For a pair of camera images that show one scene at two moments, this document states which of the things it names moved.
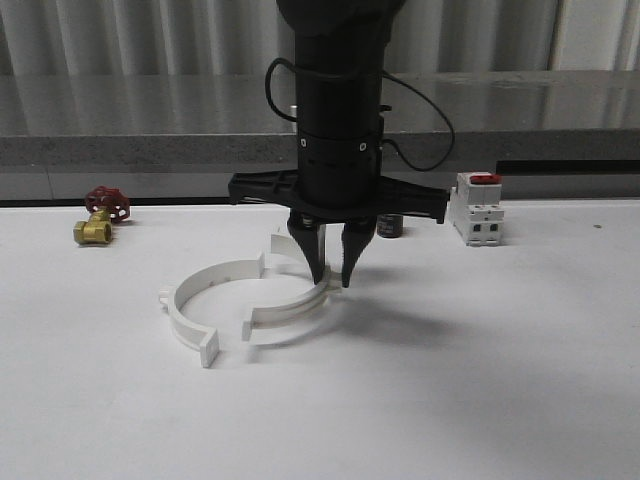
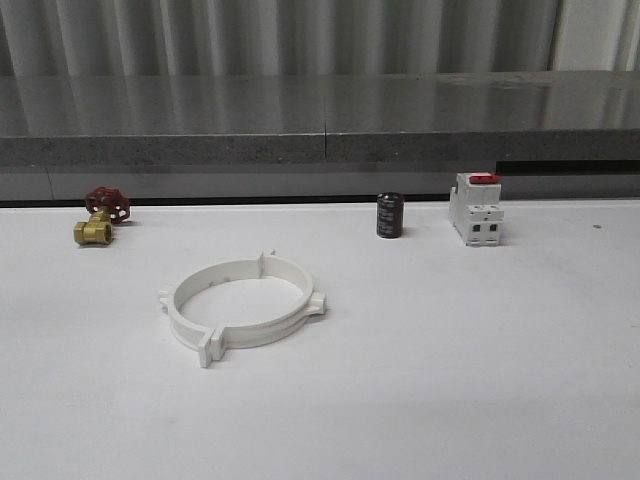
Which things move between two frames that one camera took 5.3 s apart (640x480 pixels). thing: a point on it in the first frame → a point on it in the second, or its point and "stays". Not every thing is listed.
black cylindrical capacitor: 390,225 stays
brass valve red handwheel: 106,205 stays
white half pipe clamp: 190,283 stays
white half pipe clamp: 267,325 → 238,337
